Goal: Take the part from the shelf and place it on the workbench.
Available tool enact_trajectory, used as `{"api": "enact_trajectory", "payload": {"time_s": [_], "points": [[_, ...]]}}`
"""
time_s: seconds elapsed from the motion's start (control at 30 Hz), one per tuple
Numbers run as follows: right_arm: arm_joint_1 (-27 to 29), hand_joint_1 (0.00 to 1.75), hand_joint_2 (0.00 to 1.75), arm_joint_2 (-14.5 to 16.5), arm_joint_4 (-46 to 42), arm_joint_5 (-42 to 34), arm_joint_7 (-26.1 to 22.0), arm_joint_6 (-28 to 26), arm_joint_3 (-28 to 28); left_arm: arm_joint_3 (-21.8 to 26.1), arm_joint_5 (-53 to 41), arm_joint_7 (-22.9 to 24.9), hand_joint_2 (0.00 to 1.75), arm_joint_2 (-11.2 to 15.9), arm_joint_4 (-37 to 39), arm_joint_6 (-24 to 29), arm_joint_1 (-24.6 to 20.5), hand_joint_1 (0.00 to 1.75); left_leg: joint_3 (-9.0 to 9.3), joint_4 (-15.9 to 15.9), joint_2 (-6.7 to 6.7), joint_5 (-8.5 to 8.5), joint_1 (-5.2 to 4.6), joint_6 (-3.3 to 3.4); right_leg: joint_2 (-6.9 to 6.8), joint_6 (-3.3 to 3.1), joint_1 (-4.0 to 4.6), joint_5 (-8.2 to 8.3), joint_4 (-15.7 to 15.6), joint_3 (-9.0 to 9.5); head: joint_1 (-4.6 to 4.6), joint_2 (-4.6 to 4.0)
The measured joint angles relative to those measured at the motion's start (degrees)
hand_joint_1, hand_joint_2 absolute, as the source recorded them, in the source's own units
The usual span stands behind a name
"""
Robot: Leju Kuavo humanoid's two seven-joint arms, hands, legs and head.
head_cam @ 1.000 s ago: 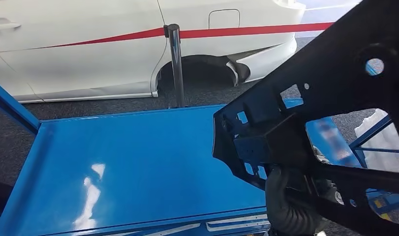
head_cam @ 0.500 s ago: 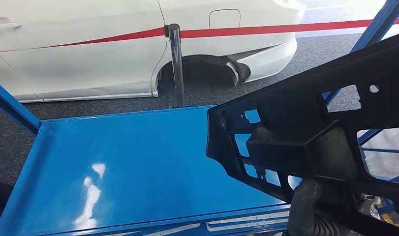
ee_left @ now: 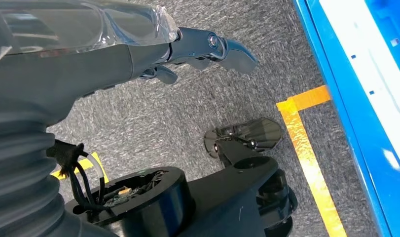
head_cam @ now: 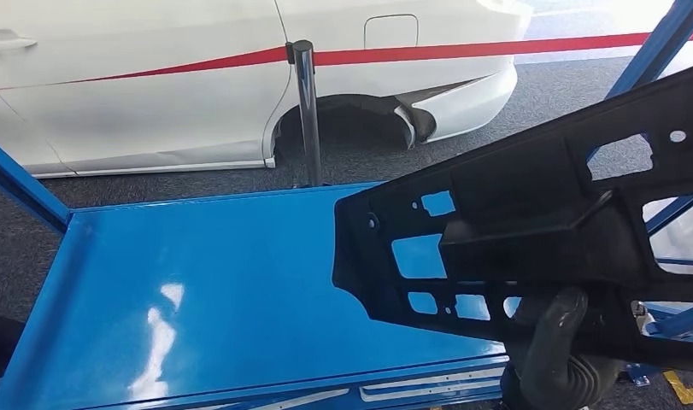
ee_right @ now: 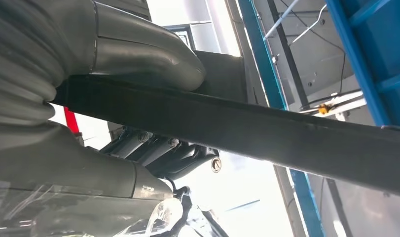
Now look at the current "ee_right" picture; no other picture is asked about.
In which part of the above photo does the red pole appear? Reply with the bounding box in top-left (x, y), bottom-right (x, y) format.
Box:
top-left (63, 106), bottom-right (80, 135)

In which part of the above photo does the clear plastic film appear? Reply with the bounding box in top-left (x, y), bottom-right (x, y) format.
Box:
top-left (0, 178), bottom-right (184, 237)

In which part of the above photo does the blue ceiling beam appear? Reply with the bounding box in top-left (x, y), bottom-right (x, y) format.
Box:
top-left (236, 0), bottom-right (325, 237)

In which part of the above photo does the white ceiling bracket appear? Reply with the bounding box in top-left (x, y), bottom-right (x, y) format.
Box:
top-left (298, 89), bottom-right (367, 122)

